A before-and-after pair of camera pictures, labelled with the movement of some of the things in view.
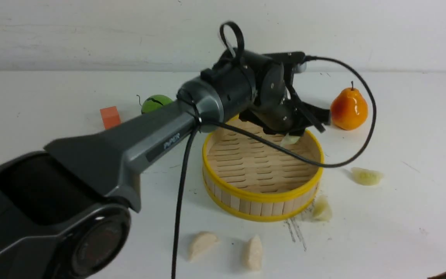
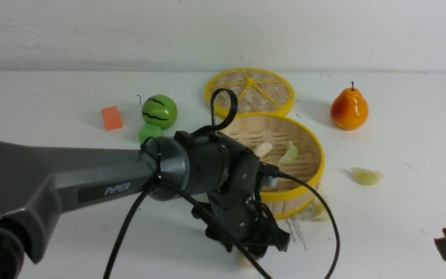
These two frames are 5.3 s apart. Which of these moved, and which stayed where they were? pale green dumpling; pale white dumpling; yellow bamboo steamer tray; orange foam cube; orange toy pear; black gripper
Moved: black gripper; pale green dumpling; pale white dumpling
Stayed: yellow bamboo steamer tray; orange toy pear; orange foam cube
